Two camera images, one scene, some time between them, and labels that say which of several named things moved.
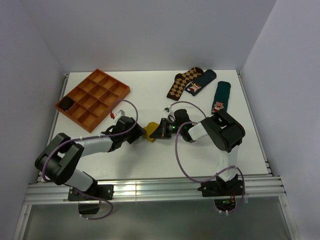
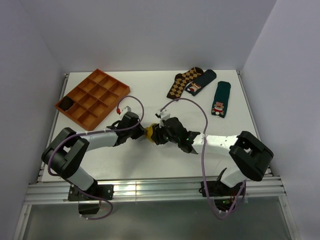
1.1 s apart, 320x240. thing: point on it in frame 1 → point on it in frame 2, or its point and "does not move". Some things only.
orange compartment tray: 93,99 does not move
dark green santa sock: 221,99 does not move
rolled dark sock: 66,103 does not move
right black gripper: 162,131 → 157,135
